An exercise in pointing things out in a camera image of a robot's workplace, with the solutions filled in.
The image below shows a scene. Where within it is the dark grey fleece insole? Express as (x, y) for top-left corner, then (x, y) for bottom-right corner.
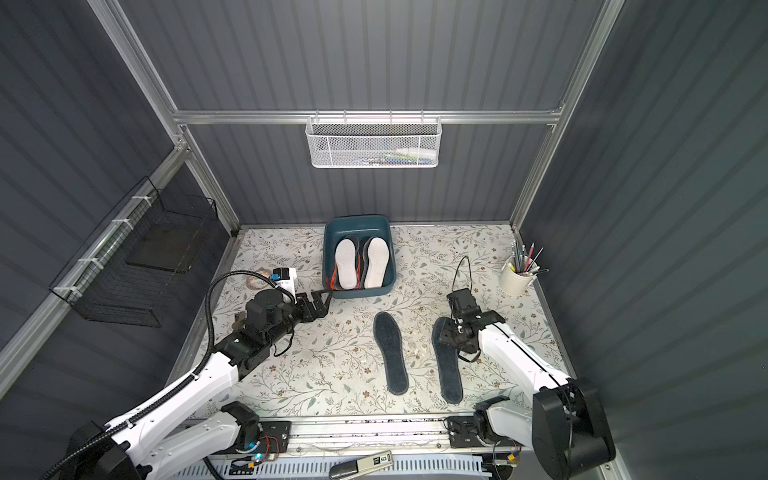
(373, 312), (409, 396)
(358, 237), (371, 289)
(431, 317), (464, 405)

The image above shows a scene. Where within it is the white insole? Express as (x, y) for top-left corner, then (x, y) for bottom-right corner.
(363, 237), (390, 289)
(334, 238), (358, 290)

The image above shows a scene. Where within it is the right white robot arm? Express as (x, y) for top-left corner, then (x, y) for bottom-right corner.
(437, 288), (616, 479)

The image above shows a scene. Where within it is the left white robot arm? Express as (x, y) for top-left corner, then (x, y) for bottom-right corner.
(43, 287), (333, 479)

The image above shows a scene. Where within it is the teal plastic storage box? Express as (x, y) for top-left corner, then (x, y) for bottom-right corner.
(322, 215), (397, 299)

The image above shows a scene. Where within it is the patterned tape roll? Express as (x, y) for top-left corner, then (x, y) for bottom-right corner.
(246, 269), (272, 290)

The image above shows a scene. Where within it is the white pen cup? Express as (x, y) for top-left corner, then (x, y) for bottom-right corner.
(499, 240), (549, 298)

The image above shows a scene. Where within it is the grey handheld device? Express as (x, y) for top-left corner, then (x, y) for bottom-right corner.
(328, 451), (394, 480)

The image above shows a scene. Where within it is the white tube in basket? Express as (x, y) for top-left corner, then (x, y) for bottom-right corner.
(396, 147), (438, 163)

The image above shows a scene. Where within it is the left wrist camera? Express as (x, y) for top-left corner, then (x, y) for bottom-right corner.
(271, 267), (297, 296)

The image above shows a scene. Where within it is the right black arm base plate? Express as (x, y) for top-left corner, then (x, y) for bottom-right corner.
(442, 413), (530, 449)

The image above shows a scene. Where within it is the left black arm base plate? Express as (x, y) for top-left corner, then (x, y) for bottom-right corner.
(215, 420), (293, 456)

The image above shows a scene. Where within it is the black wire mesh basket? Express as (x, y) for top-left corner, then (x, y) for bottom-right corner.
(49, 180), (219, 328)

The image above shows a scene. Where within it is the white wire mesh basket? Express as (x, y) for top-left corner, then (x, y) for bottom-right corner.
(305, 116), (443, 169)

